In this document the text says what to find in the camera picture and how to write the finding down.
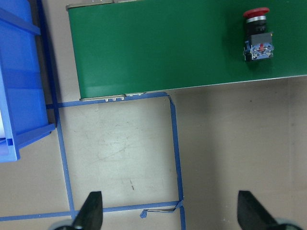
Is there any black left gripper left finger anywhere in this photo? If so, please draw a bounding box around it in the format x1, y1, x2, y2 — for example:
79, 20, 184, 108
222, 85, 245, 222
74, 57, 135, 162
72, 191, 103, 230

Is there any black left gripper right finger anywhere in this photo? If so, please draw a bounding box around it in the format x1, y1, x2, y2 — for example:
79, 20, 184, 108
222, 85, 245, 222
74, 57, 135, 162
237, 190, 278, 230

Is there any red push button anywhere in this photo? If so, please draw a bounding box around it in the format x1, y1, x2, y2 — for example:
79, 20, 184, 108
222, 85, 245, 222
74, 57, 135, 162
243, 7, 274, 62

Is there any blue bin left side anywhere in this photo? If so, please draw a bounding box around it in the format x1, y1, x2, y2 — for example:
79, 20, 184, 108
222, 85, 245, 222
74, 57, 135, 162
0, 0, 55, 163

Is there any green conveyor belt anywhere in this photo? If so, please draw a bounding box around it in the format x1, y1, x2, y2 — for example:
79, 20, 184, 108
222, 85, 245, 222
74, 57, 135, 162
67, 0, 307, 98

